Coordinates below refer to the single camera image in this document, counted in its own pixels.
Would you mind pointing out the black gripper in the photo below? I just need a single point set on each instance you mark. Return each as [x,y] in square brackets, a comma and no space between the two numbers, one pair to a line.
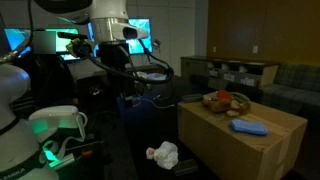
[115,66]

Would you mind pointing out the brown plush animal toy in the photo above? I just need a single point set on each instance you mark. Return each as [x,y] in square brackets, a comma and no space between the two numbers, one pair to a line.
[220,106]

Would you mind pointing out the blue sponge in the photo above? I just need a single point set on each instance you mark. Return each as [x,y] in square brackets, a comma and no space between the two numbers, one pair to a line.
[249,127]

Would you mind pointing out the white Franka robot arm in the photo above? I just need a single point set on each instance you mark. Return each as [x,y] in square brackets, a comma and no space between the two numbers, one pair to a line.
[13,146]

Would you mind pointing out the large cardboard box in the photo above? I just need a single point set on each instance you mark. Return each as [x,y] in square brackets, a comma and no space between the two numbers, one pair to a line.
[216,140]

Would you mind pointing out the black bag white logo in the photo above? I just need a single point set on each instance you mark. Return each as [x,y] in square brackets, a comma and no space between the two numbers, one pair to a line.
[90,96]

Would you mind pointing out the white plastic tub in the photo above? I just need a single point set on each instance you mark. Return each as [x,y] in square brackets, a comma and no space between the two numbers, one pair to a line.
[156,76]

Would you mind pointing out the tool with orange band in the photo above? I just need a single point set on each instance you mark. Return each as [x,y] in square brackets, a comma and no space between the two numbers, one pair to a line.
[87,153]

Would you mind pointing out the crumpled white cloth red spot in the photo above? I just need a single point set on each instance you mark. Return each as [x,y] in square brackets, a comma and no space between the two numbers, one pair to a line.
[165,155]

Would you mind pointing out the dark grey flat block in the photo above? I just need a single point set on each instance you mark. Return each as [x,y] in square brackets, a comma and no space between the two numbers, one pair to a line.
[192,98]

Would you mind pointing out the monitor with blue screen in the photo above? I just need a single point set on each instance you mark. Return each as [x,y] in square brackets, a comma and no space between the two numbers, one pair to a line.
[65,49]
[141,33]
[16,38]

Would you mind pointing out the white VR headset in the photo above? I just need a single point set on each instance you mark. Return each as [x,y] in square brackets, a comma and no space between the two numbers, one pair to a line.
[56,115]

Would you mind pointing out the low wooden shelf cabinet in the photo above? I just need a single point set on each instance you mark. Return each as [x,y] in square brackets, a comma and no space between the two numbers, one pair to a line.
[196,66]

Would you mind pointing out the dark bin white label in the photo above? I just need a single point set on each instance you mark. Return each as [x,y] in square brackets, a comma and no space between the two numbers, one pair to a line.
[229,76]
[213,73]
[247,81]

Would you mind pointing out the green plaid couch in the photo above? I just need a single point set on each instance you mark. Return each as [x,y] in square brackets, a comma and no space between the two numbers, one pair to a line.
[293,90]

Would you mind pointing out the small wall mounted device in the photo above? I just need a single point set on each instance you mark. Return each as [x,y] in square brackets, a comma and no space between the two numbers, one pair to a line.
[157,44]

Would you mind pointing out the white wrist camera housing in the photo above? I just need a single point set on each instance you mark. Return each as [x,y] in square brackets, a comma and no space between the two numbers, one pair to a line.
[135,32]

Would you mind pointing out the black stereo camera on stand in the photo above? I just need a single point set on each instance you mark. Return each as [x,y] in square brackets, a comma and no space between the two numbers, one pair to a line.
[71,35]

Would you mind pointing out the white wall plate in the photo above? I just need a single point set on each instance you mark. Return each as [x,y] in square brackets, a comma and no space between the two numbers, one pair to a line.
[255,49]
[214,49]

